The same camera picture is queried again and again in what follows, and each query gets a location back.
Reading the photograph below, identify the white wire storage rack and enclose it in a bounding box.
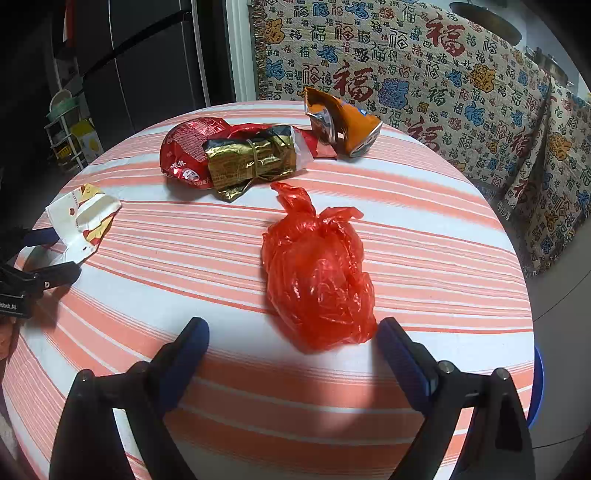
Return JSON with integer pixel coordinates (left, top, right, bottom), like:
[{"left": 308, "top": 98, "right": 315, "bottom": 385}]
[{"left": 44, "top": 89, "right": 88, "bottom": 172}]

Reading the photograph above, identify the pink striped tablecloth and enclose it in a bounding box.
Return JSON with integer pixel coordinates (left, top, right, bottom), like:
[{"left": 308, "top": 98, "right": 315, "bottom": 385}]
[{"left": 2, "top": 118, "right": 535, "bottom": 479}]

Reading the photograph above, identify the dark refrigerator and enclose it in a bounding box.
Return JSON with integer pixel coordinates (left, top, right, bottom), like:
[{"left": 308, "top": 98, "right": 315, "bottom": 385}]
[{"left": 74, "top": 0, "right": 235, "bottom": 146}]

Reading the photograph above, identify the blue plastic basket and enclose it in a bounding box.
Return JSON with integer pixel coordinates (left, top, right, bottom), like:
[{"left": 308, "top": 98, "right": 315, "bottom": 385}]
[{"left": 527, "top": 346, "right": 545, "bottom": 428}]

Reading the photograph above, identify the red plastic bag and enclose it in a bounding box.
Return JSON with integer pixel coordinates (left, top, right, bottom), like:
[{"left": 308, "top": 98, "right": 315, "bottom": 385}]
[{"left": 262, "top": 182, "right": 378, "bottom": 353}]

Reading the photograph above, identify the yellow cardboard box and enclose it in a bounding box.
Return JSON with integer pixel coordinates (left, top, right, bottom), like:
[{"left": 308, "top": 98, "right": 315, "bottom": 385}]
[{"left": 70, "top": 119, "right": 104, "bottom": 163}]

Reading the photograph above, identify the gold black snack wrapper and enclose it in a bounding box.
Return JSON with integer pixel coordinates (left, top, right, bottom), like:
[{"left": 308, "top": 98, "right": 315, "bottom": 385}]
[{"left": 204, "top": 138, "right": 297, "bottom": 202}]

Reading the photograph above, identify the white door frame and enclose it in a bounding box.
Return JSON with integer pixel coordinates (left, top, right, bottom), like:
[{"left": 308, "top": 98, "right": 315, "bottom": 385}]
[{"left": 225, "top": 0, "right": 256, "bottom": 102}]

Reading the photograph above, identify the steel pot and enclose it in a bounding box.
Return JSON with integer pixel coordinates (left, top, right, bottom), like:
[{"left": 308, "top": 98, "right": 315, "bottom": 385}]
[{"left": 524, "top": 46, "right": 572, "bottom": 87}]

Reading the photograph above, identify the black wok pan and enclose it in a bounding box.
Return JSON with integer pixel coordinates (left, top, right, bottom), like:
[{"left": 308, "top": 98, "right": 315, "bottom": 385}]
[{"left": 449, "top": 2, "right": 522, "bottom": 46}]

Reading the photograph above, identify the red crushed cola can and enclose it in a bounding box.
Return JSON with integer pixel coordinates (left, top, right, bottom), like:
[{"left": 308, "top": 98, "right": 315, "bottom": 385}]
[{"left": 159, "top": 117, "right": 230, "bottom": 190}]

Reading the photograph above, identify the patterned fu character blanket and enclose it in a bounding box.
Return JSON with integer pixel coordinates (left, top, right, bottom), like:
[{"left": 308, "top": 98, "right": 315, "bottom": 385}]
[{"left": 249, "top": 1, "right": 590, "bottom": 275}]

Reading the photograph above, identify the orange crushed soda can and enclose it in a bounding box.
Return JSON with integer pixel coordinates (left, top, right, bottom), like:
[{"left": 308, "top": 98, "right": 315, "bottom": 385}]
[{"left": 304, "top": 87, "right": 383, "bottom": 158}]

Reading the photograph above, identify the white paper carton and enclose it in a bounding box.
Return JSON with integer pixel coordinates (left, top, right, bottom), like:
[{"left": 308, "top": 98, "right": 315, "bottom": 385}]
[{"left": 45, "top": 183, "right": 122, "bottom": 264}]

